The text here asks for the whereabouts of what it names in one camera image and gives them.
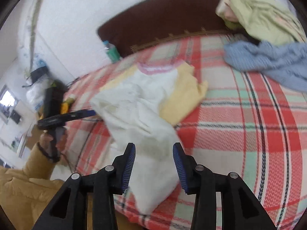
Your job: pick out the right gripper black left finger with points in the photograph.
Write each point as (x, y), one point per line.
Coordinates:
(69, 207)

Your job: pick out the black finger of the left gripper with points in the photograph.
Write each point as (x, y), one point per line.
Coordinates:
(71, 116)

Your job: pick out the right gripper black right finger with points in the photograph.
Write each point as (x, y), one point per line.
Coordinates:
(240, 208)

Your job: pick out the white yellow pink-collar shirt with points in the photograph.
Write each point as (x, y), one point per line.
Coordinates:
(142, 106)

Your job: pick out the left forearm tan jacket sleeve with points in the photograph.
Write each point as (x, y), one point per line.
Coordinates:
(26, 192)

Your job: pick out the person left hand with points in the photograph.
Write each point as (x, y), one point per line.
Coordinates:
(48, 143)

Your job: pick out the clear plastic water bottle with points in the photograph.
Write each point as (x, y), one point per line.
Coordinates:
(111, 51)

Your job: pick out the red plaid bed sheet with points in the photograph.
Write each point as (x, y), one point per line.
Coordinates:
(247, 123)

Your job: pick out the light blue knit sweater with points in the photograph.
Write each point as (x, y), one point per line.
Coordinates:
(284, 64)

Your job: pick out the dark brown wooden headboard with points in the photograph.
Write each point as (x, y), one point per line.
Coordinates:
(153, 22)

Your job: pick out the olive green garment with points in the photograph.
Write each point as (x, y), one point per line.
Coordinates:
(233, 25)

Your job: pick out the pale green cream garment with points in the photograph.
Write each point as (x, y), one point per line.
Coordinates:
(266, 20)

